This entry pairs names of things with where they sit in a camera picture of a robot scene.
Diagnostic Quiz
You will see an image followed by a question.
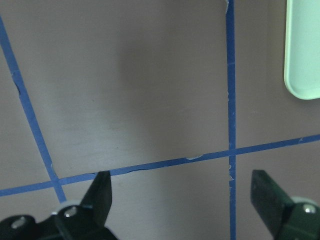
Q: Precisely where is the light green tray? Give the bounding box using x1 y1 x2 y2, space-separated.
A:
283 0 320 100

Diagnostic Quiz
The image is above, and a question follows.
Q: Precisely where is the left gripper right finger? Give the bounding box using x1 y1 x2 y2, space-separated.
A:
250 169 320 240

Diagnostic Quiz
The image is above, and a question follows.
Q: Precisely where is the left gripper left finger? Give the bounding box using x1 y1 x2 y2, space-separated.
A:
0 171 117 240

